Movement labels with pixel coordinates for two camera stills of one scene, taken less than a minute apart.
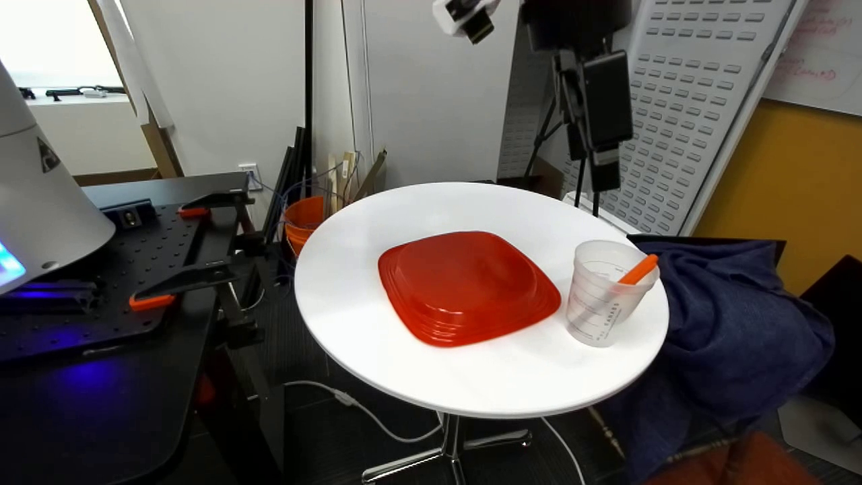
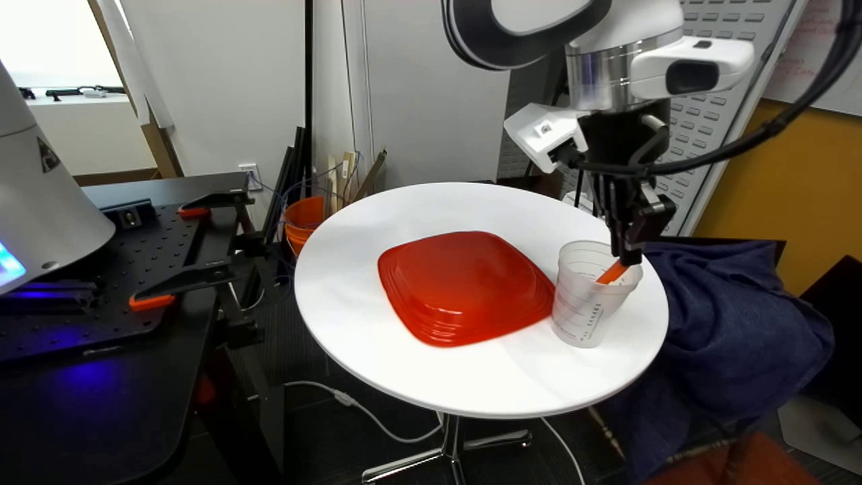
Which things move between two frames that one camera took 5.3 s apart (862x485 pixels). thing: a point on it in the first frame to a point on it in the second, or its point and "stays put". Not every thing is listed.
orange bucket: (302, 216) stays put
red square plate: (463, 285) stays put
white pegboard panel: (699, 70) stays put
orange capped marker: (634, 276) to (612, 272)
